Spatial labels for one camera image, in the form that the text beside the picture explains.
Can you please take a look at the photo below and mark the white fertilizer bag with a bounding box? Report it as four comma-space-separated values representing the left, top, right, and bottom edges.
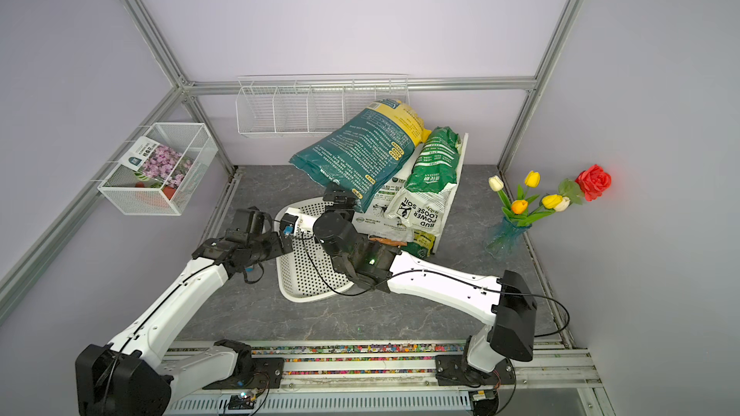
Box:
353, 144, 424, 243

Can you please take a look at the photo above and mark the large dark green soil bag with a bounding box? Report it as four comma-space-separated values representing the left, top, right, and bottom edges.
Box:
289, 99, 431, 213

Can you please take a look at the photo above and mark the green and white soil bag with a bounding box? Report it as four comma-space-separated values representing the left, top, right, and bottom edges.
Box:
385, 126, 462, 236

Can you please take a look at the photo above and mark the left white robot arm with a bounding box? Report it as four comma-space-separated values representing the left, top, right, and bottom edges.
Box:
75, 208, 298, 415

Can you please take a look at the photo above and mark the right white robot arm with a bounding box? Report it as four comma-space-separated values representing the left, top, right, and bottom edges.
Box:
297, 186, 538, 374

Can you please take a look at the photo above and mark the orange white small bag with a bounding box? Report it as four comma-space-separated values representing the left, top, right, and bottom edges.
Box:
368, 236, 408, 248

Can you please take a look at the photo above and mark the yellow green small bag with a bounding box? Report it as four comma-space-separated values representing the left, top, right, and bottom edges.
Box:
402, 230, 437, 260

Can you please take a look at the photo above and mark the white two-tier shelf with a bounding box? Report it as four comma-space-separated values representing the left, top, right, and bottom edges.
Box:
431, 133, 469, 255

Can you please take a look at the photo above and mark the white perforated plastic basket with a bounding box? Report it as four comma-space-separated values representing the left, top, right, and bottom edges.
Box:
277, 232, 354, 304

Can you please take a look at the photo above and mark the purple flower seed packet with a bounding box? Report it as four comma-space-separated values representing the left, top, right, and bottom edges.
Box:
118, 136, 194, 190

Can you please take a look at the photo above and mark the colourful pebble strip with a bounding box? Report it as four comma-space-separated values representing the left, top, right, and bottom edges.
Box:
252, 341, 464, 377

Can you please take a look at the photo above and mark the white artificial tulip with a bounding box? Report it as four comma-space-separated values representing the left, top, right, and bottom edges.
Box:
489, 175, 504, 193

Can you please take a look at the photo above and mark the orange artificial tulip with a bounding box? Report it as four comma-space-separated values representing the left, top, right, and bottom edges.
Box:
511, 200, 529, 216

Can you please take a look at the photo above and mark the yellow tulip upper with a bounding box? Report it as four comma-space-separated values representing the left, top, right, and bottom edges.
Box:
524, 171, 541, 189

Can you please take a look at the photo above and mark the yellow tulip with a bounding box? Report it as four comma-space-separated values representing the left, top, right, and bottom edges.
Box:
524, 171, 541, 189
542, 195, 564, 210

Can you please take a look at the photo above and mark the yellow tulip right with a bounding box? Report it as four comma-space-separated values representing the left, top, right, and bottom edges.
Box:
542, 195, 564, 210

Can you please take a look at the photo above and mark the red artificial rose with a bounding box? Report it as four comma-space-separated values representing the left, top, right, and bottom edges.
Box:
575, 165, 612, 202

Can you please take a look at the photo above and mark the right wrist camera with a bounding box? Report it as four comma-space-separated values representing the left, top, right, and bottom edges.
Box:
279, 213, 317, 237

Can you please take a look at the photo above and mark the white wire wall rack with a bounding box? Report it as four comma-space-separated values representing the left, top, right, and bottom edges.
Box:
235, 73, 410, 137

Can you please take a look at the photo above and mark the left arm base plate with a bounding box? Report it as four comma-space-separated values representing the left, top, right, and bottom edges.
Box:
204, 357, 284, 390

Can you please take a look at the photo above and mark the white wire cube basket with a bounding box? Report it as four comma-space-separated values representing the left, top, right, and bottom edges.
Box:
98, 122, 219, 217

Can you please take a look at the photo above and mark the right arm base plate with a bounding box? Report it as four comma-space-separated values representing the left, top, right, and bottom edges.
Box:
435, 354, 516, 388

